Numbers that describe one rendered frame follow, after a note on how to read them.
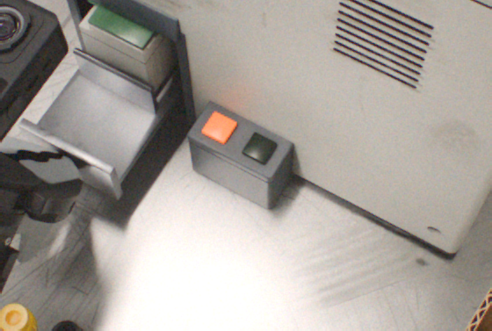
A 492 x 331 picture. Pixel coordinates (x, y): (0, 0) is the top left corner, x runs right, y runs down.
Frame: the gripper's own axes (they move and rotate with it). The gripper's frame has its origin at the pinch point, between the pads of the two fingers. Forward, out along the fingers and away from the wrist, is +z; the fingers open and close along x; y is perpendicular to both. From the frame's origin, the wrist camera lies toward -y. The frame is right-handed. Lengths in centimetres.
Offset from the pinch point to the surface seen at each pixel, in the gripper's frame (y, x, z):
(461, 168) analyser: -10.4, 21.2, -2.3
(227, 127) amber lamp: -6.1, 7.6, 2.6
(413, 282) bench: -2.3, 21.5, 6.7
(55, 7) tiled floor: 2, -57, 106
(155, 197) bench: 0.4, 4.7, 5.2
